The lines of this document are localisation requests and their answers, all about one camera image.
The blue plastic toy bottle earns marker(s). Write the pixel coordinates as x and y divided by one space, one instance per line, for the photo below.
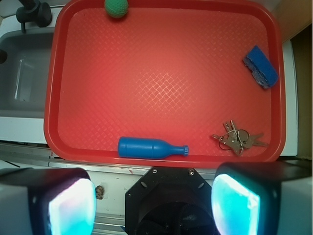
151 149

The grey toy faucet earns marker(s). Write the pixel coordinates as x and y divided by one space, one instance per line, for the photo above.
34 11

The small brown debris clump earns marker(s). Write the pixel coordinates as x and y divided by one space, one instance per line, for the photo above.
99 191

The silver keys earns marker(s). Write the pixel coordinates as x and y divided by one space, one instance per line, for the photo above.
237 140

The green textured ball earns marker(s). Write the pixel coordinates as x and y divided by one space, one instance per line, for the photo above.
116 8

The blue sponge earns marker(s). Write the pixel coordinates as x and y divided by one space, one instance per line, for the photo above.
261 68

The red plastic tray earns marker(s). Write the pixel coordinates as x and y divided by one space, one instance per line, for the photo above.
170 70

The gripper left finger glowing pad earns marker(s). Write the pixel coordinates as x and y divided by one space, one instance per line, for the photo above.
47 201

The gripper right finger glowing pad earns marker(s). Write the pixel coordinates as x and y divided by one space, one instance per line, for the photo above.
263 198

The grey toy sink basin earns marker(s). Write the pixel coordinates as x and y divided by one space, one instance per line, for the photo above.
24 74

